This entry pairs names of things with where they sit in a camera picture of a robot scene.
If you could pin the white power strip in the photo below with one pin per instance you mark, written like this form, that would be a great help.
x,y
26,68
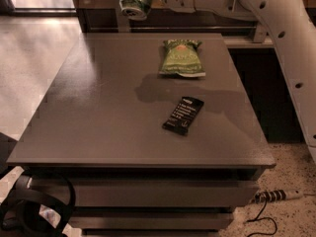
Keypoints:
x,y
276,195

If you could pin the grey drawer cabinet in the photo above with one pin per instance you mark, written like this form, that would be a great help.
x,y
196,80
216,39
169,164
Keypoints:
x,y
100,126

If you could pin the metal bracket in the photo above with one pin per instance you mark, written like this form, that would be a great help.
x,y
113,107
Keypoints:
x,y
123,23
259,34

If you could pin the right metal bracket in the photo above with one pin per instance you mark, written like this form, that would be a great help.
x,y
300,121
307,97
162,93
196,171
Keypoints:
x,y
259,34

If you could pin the black headphones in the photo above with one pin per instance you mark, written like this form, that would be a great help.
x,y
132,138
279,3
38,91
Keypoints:
x,y
20,210

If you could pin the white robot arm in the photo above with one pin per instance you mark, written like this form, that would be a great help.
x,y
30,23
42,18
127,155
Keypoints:
x,y
294,39

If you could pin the green chip bag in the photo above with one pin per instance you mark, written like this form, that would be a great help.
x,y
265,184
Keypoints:
x,y
181,58

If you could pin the left metal bracket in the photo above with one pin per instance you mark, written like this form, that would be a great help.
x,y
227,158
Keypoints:
x,y
123,23

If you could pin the green soda can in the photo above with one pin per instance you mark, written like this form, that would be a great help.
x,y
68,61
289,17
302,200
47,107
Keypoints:
x,y
136,10

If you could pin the black snack bar wrapper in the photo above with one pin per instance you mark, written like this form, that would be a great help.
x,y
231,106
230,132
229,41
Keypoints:
x,y
183,115

